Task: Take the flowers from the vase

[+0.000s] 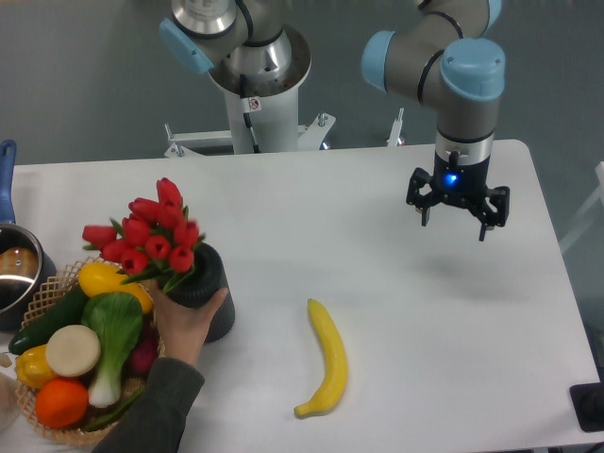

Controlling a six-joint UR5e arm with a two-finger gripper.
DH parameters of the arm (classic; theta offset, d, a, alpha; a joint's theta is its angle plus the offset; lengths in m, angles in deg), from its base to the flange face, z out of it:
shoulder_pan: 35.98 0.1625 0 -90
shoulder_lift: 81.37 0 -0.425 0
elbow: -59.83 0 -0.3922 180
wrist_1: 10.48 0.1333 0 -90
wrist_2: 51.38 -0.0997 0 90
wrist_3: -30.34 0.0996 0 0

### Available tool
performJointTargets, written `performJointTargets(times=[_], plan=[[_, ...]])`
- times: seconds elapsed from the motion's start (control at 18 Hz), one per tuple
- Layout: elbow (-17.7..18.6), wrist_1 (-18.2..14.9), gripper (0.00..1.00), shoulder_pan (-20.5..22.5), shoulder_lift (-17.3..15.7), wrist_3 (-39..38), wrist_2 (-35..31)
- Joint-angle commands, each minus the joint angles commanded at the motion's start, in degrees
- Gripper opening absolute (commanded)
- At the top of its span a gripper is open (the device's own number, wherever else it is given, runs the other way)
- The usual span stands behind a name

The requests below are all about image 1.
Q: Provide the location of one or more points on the yellow squash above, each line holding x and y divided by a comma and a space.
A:
97, 278

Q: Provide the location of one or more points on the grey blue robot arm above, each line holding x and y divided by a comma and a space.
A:
445, 63

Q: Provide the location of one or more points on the orange fruit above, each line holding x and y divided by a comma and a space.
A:
61, 402

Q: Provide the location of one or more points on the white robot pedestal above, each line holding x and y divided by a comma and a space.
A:
260, 87

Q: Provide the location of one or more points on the yellow banana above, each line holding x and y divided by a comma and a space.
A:
331, 390

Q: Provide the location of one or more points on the bare human hand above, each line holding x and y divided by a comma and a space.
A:
184, 330

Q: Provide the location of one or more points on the woven wicker basket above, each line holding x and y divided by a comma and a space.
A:
47, 296

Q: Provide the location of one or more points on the black device at edge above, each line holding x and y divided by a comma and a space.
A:
587, 401

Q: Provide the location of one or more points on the green bok choy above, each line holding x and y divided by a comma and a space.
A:
117, 320

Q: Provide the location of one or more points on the grey sleeved forearm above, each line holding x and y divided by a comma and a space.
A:
157, 419

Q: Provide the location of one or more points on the blue handled saucepan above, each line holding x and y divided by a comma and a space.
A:
25, 266

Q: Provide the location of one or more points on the white frame at right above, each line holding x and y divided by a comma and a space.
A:
584, 217

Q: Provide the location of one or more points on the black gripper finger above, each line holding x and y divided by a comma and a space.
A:
424, 193
491, 207

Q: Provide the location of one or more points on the purple red radish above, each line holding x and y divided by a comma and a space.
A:
145, 353

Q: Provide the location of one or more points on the dark green cucumber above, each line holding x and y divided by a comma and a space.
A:
67, 311

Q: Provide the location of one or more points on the yellow bell pepper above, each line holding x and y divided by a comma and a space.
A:
32, 368

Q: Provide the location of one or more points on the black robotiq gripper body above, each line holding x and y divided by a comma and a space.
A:
462, 186

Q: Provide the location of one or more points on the round cream bun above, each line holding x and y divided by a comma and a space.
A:
73, 351

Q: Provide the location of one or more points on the red tulip bouquet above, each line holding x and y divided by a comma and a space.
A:
157, 240

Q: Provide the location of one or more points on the dark grey ribbed vase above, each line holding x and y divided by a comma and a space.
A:
196, 290

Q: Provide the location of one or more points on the green chili pepper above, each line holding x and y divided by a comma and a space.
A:
115, 415

